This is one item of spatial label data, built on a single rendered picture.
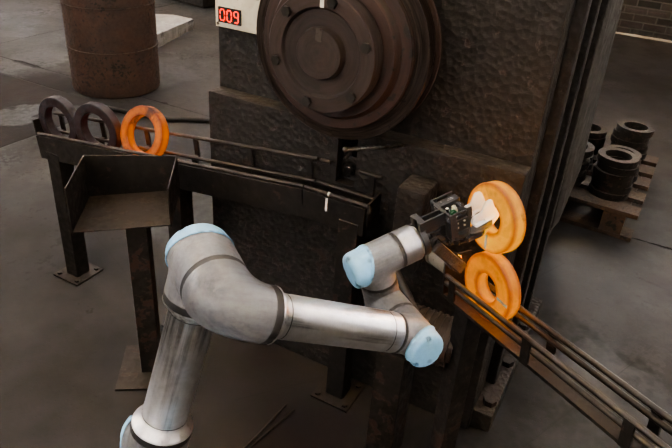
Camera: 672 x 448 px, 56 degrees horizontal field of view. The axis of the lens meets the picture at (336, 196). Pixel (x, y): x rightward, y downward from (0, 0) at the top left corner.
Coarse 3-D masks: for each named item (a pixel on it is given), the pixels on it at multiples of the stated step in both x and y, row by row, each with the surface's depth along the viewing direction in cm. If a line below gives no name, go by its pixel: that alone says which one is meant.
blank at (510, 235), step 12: (492, 192) 132; (504, 192) 129; (504, 204) 129; (516, 204) 128; (504, 216) 130; (516, 216) 127; (492, 228) 137; (504, 228) 130; (516, 228) 128; (480, 240) 138; (492, 240) 134; (504, 240) 131; (516, 240) 129; (492, 252) 135; (504, 252) 132
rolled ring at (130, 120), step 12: (132, 108) 205; (144, 108) 202; (132, 120) 206; (156, 120) 200; (120, 132) 208; (132, 132) 208; (156, 132) 201; (168, 132) 202; (132, 144) 207; (156, 144) 201
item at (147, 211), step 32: (96, 160) 181; (128, 160) 182; (160, 160) 183; (96, 192) 186; (128, 192) 187; (160, 192) 187; (96, 224) 172; (128, 224) 172; (160, 224) 171; (128, 256) 183; (128, 352) 212; (128, 384) 199
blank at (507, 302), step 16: (480, 256) 138; (496, 256) 135; (480, 272) 139; (496, 272) 133; (512, 272) 132; (480, 288) 141; (496, 288) 134; (512, 288) 131; (496, 304) 135; (512, 304) 132
